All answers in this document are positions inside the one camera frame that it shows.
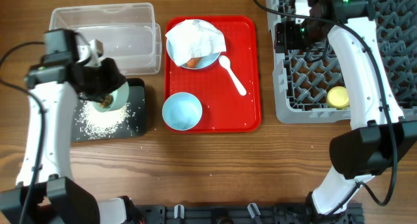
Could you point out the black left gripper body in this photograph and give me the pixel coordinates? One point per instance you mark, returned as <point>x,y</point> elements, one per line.
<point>104,79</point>

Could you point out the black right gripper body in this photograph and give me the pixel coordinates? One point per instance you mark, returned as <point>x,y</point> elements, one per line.
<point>285,37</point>

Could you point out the brown food scrap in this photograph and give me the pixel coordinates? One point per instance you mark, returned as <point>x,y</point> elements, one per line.
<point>106,101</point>

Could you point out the mint green bowl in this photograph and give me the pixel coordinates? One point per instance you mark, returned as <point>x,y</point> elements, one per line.
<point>120,97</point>

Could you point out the white rice pile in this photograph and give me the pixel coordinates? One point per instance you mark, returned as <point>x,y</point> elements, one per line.
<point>89,124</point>

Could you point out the yellow cup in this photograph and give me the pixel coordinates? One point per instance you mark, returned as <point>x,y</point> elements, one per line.
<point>338,98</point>

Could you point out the light blue bowl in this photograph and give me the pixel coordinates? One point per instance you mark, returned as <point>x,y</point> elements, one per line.
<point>182,111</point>

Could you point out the orange carrot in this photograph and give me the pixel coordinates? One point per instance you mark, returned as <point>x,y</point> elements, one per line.
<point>193,62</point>

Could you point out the white paper napkin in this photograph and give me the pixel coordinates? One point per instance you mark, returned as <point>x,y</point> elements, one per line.
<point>193,41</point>

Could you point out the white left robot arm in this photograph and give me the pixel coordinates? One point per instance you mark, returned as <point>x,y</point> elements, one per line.
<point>45,190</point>

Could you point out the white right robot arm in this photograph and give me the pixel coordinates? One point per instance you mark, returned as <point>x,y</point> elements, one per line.
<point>346,59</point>

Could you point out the grey dishwasher rack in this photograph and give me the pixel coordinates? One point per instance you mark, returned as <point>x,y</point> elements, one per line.
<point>300,88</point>

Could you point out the black tray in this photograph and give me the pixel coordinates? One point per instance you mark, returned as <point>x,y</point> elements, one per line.
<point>138,100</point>

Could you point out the clear plastic bin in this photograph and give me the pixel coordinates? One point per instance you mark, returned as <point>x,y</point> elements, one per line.
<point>129,33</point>

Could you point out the white plastic spoon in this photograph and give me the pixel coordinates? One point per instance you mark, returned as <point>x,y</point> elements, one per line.
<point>226,64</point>

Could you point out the red serving tray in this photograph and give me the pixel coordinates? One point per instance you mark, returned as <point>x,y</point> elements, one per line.
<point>224,109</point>

